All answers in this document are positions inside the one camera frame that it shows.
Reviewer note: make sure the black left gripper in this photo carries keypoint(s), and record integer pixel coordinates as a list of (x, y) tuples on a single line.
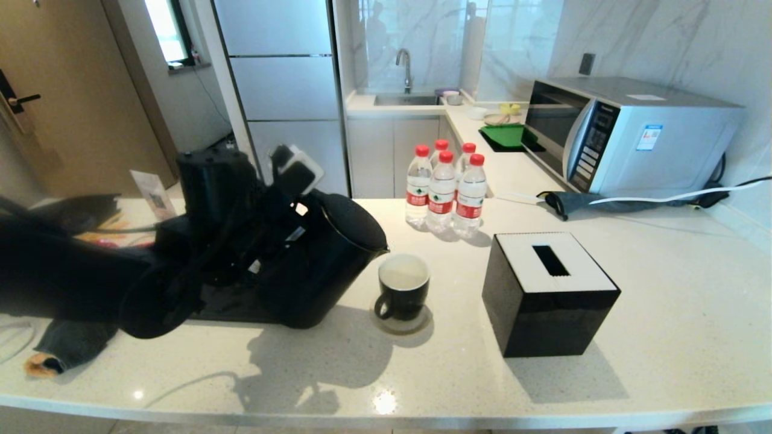
[(265, 229)]

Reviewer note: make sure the black electric kettle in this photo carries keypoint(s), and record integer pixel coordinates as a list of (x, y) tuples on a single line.
[(325, 265)]

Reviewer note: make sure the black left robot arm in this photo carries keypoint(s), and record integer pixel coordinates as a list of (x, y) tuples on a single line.
[(72, 271)]

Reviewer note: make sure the black rectangular tray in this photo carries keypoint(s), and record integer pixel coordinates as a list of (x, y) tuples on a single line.
[(235, 307)]

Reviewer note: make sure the white sink cabinet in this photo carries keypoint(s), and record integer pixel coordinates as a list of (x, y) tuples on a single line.
[(392, 157)]

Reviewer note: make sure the clear water bottle red cap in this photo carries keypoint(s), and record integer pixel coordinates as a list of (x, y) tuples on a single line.
[(442, 198), (467, 155), (471, 204), (442, 148), (418, 191)]

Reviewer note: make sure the black mug white inside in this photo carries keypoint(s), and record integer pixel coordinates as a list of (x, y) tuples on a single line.
[(403, 298)]

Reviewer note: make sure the silver three-door fridge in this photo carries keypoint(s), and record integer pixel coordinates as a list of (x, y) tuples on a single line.
[(283, 90)]

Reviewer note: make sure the round translucent coaster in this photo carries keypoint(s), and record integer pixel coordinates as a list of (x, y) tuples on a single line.
[(416, 327)]

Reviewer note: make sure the white paper leaflet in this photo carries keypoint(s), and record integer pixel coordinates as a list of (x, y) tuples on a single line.
[(154, 193)]

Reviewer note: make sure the steel kitchen sink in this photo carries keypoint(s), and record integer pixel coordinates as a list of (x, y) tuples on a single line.
[(407, 100)]

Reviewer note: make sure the chrome kitchen faucet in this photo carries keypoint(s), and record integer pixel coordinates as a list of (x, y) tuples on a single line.
[(405, 66)]

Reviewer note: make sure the orange stick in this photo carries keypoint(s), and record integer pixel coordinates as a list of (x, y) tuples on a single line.
[(102, 237)]

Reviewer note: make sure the white bowl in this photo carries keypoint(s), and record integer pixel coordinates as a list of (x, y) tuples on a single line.
[(478, 113)]

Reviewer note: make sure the white plate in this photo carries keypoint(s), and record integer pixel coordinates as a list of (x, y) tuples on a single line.
[(497, 120)]

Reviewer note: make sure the green cutting board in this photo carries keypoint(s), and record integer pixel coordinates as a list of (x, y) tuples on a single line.
[(506, 135)]

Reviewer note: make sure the yellow kitchen item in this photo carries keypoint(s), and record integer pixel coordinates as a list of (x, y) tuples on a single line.
[(510, 108)]

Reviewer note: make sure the black tissue box white lid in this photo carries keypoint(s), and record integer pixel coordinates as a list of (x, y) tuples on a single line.
[(546, 310)]

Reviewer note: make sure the dark grey cloth sleeve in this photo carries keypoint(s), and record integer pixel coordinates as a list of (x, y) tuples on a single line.
[(66, 346)]

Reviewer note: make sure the brown wooden door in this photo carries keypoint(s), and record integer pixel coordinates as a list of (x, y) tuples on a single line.
[(72, 90)]

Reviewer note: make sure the silver microwave oven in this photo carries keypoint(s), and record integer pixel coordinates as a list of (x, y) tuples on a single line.
[(663, 143)]

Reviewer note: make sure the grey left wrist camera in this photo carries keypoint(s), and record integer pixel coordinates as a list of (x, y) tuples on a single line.
[(295, 169)]

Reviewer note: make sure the window with dark frame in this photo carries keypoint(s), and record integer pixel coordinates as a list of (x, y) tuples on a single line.
[(166, 30)]

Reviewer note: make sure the grey wall socket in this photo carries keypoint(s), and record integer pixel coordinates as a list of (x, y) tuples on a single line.
[(588, 64)]

